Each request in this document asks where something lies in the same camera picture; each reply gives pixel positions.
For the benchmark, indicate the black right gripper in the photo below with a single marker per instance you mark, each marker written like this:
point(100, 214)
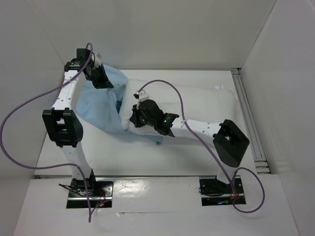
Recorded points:
point(135, 117)

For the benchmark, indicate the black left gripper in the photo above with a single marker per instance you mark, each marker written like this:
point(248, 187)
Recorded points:
point(104, 77)

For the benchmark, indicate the light blue pillowcase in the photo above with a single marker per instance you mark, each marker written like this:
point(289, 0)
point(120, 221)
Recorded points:
point(100, 107)

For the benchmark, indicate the white pillow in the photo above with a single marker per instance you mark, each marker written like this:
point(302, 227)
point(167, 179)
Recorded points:
point(201, 104)

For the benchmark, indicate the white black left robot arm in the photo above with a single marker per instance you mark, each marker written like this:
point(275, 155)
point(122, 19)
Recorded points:
point(61, 122)

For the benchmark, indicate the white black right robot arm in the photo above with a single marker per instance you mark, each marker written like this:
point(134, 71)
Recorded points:
point(225, 141)

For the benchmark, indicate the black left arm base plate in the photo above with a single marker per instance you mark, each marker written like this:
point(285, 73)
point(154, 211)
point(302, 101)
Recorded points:
point(100, 196)

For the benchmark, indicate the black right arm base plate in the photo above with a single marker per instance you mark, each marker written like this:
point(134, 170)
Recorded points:
point(216, 193)

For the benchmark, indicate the aluminium frame rail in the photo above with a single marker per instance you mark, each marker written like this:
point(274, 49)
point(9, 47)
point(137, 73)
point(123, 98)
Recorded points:
point(259, 157)

